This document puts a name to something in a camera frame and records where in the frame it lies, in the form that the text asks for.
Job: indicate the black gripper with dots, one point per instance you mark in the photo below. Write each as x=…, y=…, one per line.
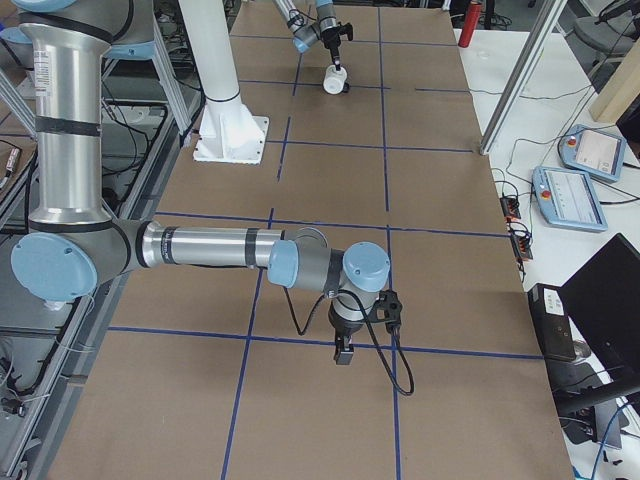
x=332, y=41
x=346, y=327

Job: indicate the white smiley face mug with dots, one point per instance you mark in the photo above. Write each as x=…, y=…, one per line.
x=335, y=80

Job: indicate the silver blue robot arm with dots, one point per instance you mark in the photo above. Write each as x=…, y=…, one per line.
x=74, y=244
x=306, y=32

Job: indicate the red cylinder bottle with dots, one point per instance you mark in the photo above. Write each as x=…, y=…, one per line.
x=471, y=19

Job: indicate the black power strip right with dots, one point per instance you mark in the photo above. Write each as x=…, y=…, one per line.
x=521, y=244

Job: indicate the black power strip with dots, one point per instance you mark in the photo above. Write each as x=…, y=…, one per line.
x=510, y=207
x=521, y=244

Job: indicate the black power strip left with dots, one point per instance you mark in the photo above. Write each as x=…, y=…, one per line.
x=510, y=207

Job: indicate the black monitor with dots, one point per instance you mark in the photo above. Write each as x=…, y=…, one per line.
x=602, y=300

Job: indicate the blue teach pendant near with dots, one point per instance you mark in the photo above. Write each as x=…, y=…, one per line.
x=567, y=199

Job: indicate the blue teach pendant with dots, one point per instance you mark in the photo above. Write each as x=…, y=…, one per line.
x=594, y=151
x=567, y=199

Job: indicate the blue teach pendant far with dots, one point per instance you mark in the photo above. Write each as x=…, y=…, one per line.
x=594, y=151

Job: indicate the wooden board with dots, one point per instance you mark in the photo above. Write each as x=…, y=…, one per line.
x=620, y=90

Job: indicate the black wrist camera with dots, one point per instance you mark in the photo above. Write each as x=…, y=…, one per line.
x=346, y=29
x=388, y=309

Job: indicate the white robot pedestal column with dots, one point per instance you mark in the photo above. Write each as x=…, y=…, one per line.
x=228, y=132

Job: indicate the grey aluminium frame post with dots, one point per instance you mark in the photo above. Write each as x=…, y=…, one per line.
x=524, y=67

